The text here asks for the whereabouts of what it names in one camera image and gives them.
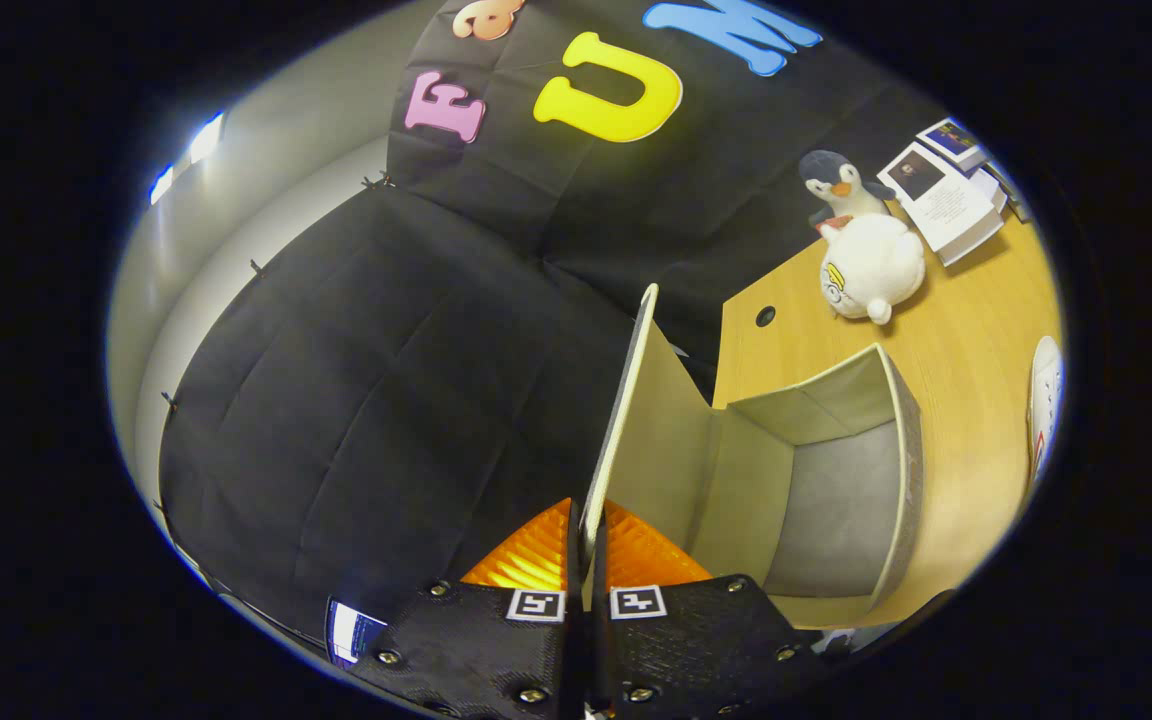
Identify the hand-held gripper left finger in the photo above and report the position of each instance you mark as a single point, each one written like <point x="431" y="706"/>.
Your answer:
<point x="572" y="650"/>

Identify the black backdrop cloth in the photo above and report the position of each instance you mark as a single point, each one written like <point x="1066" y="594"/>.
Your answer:
<point x="386" y="380"/>

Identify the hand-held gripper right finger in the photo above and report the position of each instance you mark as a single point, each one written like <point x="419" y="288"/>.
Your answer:
<point x="696" y="640"/>

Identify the grey fabric storage box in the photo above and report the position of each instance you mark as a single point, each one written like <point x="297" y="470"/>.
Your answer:
<point x="836" y="500"/>

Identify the white canvas shoe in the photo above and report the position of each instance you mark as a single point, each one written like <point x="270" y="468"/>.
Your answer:
<point x="1046" y="390"/>

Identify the book with blue picture cover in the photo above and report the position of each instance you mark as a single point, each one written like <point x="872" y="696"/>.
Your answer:
<point x="951" y="140"/>

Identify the white round plush toy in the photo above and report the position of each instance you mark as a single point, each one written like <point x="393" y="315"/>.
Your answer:
<point x="871" y="268"/>

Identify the grey penguin plush toy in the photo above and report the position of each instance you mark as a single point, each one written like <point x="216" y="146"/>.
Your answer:
<point x="841" y="185"/>

